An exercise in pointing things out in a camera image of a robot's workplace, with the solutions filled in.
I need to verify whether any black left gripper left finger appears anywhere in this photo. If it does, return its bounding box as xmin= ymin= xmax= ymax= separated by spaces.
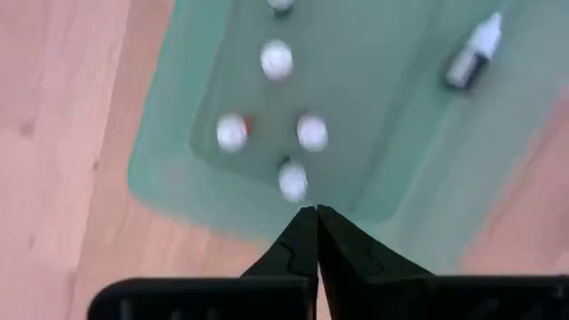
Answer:
xmin=87 ymin=205 xmax=319 ymax=320

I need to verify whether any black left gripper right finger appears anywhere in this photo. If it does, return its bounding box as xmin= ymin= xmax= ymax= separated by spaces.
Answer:
xmin=317 ymin=204 xmax=569 ymax=320

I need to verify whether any small brown food coloring bottle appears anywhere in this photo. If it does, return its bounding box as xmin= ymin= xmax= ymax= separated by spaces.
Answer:
xmin=277 ymin=155 xmax=309 ymax=204

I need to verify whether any small red food coloring bottle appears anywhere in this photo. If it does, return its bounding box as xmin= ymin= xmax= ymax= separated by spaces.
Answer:
xmin=216 ymin=112 xmax=254 ymax=154

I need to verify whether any white ball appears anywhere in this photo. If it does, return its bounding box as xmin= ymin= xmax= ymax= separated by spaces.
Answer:
xmin=296 ymin=114 xmax=329 ymax=153
xmin=260 ymin=39 xmax=294 ymax=82

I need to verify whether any translucent green plastic bin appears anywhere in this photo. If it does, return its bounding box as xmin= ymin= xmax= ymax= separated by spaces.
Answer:
xmin=127 ymin=0 xmax=569 ymax=276

